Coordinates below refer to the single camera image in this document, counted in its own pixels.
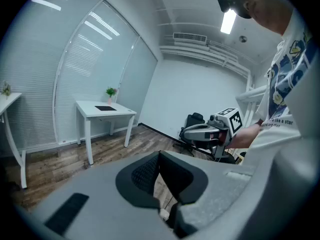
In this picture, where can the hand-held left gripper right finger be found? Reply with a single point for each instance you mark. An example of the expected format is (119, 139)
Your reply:
(182, 181)

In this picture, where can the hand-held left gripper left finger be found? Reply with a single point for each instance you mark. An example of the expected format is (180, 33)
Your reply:
(140, 181)

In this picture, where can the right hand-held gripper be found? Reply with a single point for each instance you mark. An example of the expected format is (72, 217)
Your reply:
(230, 124)

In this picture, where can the black mat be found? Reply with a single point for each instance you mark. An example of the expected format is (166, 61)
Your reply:
(105, 108)

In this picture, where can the person's right forearm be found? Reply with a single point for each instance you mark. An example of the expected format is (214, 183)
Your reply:
(246, 134)

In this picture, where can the person's right hand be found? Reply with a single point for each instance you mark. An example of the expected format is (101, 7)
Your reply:
(217, 136)

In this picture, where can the black office chair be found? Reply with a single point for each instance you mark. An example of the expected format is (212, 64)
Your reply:
(193, 120)

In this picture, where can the white metal rack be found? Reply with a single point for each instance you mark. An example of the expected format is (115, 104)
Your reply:
(250, 94)

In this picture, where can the white ceiling pipes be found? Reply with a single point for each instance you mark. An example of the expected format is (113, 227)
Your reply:
(207, 52)

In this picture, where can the white desk with grommet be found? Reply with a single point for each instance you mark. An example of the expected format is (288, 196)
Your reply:
(87, 111)

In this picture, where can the green plant in pink vase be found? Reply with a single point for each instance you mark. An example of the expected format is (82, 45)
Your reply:
(110, 92)

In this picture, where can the white air vent grille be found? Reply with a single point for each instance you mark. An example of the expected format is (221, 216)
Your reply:
(190, 37)

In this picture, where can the person in white shirt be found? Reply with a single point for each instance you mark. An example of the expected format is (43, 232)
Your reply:
(277, 79)

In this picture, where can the round smoke detector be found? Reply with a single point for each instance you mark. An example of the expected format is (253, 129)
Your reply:
(243, 38)

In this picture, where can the rectangular ceiling light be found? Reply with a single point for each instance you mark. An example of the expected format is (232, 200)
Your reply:
(228, 21)

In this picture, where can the white window blinds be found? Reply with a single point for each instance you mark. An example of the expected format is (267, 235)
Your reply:
(75, 59)

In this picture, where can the person's head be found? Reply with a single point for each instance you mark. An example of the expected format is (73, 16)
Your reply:
(267, 6)

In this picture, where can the small pale flower plant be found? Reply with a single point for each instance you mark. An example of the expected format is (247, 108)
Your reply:
(6, 89)

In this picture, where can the black head-worn camera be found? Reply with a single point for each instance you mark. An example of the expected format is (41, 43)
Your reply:
(225, 0)

